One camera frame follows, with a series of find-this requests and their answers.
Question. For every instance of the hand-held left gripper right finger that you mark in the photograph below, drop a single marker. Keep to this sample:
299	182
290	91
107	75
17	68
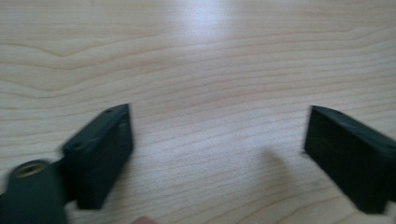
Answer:
351	161

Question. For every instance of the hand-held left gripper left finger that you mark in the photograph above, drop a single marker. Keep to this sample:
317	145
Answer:
99	155

